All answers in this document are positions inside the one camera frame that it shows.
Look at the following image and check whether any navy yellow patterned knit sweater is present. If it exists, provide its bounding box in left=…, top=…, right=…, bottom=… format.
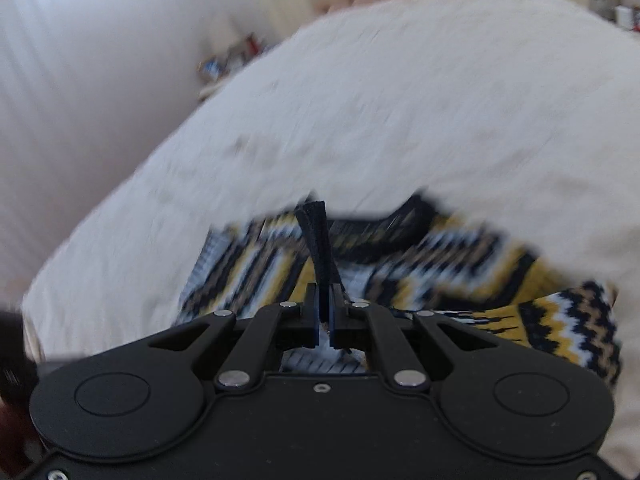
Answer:
left=178, top=194, right=622, bottom=386

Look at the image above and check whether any cream textured bedspread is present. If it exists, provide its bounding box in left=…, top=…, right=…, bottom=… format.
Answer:
left=23, top=0, right=639, bottom=476

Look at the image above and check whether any cream left nightstand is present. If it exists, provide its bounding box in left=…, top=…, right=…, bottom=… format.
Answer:
left=196, top=34, right=273, bottom=102

